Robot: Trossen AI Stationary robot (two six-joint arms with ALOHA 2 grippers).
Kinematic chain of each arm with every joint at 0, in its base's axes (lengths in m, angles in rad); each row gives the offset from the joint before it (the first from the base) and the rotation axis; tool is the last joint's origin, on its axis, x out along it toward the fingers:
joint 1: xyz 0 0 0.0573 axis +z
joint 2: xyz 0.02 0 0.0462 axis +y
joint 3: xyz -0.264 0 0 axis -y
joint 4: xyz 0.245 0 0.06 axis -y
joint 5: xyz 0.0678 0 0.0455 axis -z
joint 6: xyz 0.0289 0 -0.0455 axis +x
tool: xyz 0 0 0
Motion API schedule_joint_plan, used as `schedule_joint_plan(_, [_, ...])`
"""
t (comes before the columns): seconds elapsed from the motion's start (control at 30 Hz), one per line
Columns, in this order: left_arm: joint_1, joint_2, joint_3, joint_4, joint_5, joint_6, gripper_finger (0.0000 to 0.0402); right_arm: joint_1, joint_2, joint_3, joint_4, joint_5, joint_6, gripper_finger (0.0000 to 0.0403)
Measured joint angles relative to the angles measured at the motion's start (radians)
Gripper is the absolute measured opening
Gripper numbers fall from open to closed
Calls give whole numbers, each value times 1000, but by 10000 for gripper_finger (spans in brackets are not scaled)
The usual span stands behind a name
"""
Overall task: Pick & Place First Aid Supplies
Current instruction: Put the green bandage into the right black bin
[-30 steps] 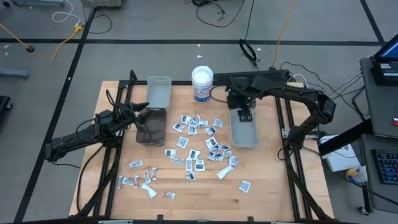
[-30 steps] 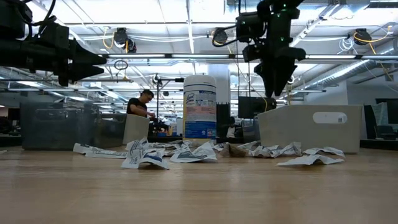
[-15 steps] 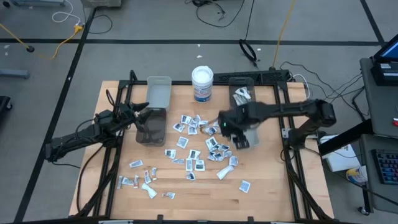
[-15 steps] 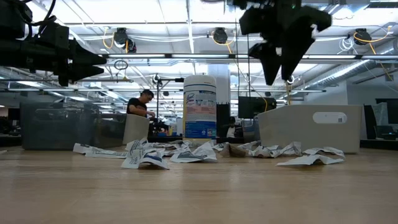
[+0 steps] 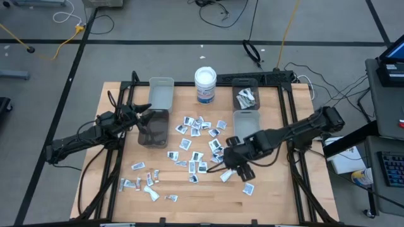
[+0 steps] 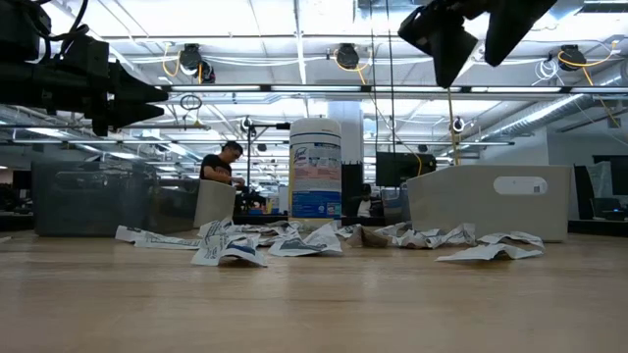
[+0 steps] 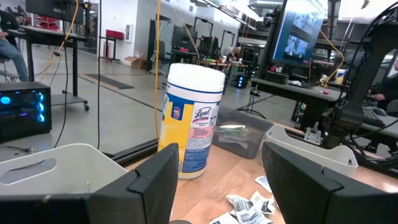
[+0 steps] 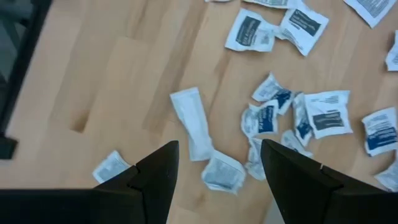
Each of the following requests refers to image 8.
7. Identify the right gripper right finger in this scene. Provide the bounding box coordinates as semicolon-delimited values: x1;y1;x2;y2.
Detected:
261;139;383;224

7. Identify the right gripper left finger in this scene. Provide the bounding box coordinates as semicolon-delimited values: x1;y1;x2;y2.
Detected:
93;140;180;224

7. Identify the grey white packet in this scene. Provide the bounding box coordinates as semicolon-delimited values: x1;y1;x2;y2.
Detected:
91;149;132;185
201;149;247;196

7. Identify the white packet blue label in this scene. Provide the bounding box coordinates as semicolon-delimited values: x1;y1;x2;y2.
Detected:
244;136;267;182
291;92;314;147
280;129;314;159
361;106;398;157
240;99;280;139
251;72;295;116

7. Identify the long white wrapper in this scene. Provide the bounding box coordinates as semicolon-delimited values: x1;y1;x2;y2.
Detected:
169;86;216;162

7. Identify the white packet black label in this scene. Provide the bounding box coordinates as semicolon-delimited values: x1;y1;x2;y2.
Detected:
275;6;330;57
374;158;398;193
224;7;280;54
303;90;354;141

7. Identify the white packet black print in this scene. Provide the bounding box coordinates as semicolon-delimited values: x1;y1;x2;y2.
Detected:
343;0;398;29
384;30;398;72
241;0;300;9

